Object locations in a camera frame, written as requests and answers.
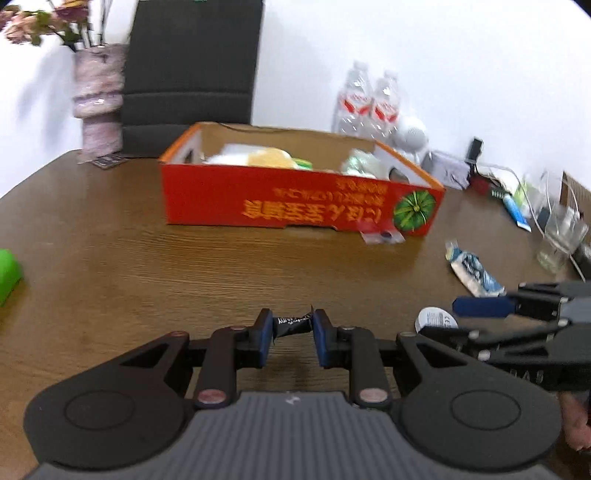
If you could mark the green tissue pack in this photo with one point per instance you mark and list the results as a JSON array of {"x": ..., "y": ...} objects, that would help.
[{"x": 303, "y": 164}]

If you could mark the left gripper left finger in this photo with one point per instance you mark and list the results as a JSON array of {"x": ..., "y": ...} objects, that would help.
[{"x": 221, "y": 356}]

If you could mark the pink textured vase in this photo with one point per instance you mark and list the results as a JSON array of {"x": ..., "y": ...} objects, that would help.
[{"x": 98, "y": 98}]

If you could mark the black small wrapper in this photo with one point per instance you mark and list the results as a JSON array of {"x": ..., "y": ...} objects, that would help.
[{"x": 284, "y": 326}]

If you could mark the green crumpled plastic bag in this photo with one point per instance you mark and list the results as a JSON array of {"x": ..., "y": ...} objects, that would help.
[{"x": 364, "y": 164}]

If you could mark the red dark small box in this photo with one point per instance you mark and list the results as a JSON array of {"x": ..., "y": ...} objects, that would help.
[{"x": 487, "y": 186}]

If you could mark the right clear water bottle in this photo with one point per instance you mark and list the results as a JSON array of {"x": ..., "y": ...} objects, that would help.
[{"x": 385, "y": 110}]

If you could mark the clear water bottle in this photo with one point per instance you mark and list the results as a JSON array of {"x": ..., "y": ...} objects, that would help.
[
  {"x": 353, "y": 101},
  {"x": 385, "y": 110}
]

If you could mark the red orange cardboard box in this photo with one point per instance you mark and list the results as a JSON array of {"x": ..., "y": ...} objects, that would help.
[{"x": 199, "y": 194}]

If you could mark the small clear plastic bag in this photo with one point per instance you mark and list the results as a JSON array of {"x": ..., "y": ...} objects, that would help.
[{"x": 390, "y": 237}]

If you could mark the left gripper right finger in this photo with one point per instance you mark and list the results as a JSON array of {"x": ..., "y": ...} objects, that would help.
[{"x": 356, "y": 350}]

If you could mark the white round disc device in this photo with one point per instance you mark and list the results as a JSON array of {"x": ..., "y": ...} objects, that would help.
[{"x": 435, "y": 317}]

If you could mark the left clear water bottle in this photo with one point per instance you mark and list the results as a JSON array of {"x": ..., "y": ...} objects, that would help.
[{"x": 353, "y": 101}]

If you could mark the orange white plush toy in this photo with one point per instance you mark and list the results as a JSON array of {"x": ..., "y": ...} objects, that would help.
[{"x": 252, "y": 156}]

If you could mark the white tin box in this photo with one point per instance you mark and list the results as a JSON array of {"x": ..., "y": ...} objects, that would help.
[{"x": 450, "y": 171}]

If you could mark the dried pink flower bouquet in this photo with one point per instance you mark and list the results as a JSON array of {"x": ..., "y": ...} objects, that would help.
[{"x": 69, "y": 21}]

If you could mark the white astronaut figurine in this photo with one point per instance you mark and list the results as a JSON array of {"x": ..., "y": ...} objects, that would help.
[{"x": 412, "y": 143}]

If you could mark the green cylinder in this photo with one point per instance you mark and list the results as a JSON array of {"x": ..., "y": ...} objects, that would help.
[{"x": 10, "y": 274}]

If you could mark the clear drinking glass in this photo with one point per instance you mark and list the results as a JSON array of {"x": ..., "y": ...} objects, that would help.
[{"x": 563, "y": 233}]

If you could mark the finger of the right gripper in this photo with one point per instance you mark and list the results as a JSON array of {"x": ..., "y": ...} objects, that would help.
[
  {"x": 489, "y": 306},
  {"x": 480, "y": 343}
]

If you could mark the blue white snack packet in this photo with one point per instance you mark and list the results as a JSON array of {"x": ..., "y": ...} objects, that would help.
[{"x": 471, "y": 272}]

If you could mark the black paper shopping bag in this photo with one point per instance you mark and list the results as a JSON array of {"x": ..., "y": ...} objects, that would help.
[{"x": 187, "y": 62}]

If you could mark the blue white tube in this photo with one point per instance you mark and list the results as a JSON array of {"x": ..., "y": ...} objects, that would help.
[{"x": 514, "y": 211}]

